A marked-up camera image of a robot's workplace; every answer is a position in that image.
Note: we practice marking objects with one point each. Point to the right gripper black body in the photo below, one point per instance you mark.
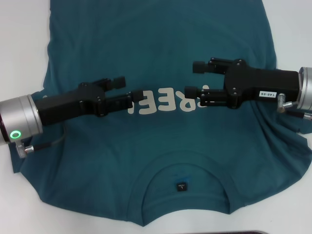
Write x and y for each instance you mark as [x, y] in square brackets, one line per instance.
[256, 83]

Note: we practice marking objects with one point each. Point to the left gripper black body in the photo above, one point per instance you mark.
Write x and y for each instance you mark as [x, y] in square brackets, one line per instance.
[68, 101]

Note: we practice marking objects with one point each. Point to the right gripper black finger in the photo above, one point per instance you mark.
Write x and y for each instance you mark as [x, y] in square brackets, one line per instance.
[212, 97]
[198, 67]

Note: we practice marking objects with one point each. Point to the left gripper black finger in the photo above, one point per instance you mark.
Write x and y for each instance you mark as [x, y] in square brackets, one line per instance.
[122, 102]
[119, 82]

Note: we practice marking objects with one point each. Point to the teal T-shirt with FREE print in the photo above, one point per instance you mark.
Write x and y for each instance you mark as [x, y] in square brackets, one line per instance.
[156, 36]

